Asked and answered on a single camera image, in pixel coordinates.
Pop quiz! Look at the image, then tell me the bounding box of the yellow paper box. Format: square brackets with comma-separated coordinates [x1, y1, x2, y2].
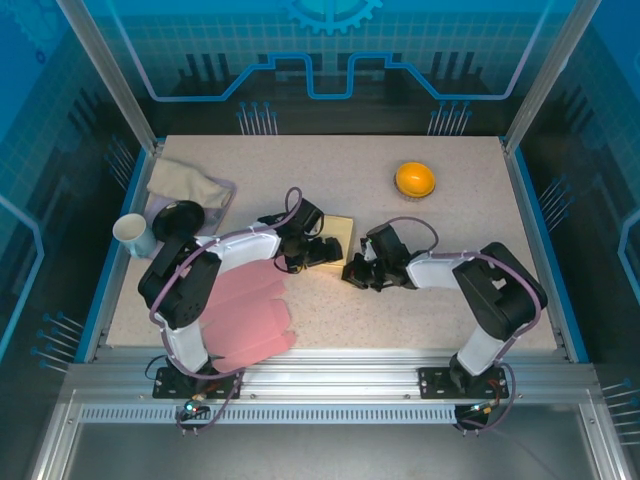
[312, 213, 357, 274]

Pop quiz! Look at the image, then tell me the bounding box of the pink paper box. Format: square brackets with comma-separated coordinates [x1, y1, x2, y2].
[202, 259, 297, 374]

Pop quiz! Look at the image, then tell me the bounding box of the black round plate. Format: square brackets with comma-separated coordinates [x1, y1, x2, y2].
[151, 199, 206, 241]

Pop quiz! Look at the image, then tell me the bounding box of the beige folded cloth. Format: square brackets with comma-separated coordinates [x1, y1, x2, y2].
[147, 158, 234, 210]

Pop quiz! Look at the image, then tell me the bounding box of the white blue mug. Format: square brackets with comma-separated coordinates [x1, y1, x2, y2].
[112, 213, 157, 260]

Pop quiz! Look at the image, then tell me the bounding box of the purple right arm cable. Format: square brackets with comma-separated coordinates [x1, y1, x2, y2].
[382, 216, 546, 437]

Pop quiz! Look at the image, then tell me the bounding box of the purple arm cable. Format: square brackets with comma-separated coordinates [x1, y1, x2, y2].
[149, 187, 304, 437]
[382, 216, 546, 437]

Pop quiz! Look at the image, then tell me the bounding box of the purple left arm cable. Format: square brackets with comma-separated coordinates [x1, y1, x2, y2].
[149, 187, 304, 437]

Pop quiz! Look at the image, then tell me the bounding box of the aluminium front rail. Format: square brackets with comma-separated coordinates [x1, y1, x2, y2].
[64, 347, 601, 401]

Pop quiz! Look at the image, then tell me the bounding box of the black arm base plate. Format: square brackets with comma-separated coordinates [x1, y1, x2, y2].
[417, 366, 510, 400]
[152, 366, 245, 400]

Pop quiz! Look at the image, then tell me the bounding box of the blue table side rail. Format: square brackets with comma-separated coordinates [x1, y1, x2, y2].
[509, 142, 592, 364]
[73, 142, 154, 364]

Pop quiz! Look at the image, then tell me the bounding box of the slotted grey cable duct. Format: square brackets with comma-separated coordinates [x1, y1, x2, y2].
[78, 405, 459, 425]

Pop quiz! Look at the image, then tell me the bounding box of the aluminium corner post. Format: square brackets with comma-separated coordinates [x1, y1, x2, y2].
[502, 0, 589, 154]
[57, 0, 166, 154]

